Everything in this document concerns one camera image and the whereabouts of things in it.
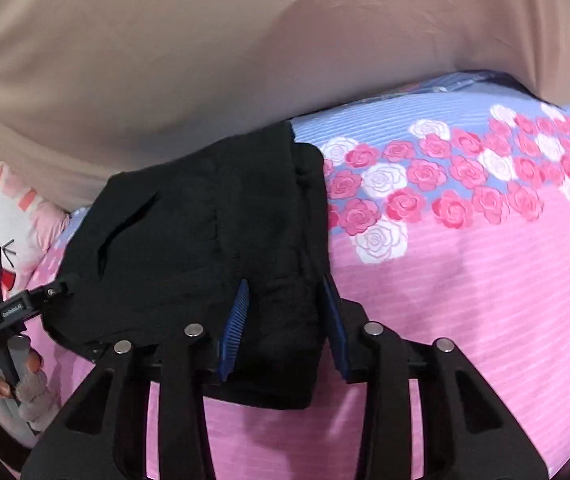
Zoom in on black pants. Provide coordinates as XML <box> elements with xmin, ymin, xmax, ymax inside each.
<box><xmin>42</xmin><ymin>122</ymin><xmax>329</xmax><ymax>410</ymax></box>

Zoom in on left hand in grey glove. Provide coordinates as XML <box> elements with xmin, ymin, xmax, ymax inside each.
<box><xmin>0</xmin><ymin>336</ymin><xmax>60</xmax><ymax>448</ymax></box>

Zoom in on white bunny face pillow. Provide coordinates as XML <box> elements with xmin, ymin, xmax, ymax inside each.
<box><xmin>0</xmin><ymin>162</ymin><xmax>70</xmax><ymax>298</ymax></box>

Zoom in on beige fabric headboard cover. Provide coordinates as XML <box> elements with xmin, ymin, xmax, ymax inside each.
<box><xmin>0</xmin><ymin>0</ymin><xmax>570</xmax><ymax>208</ymax></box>

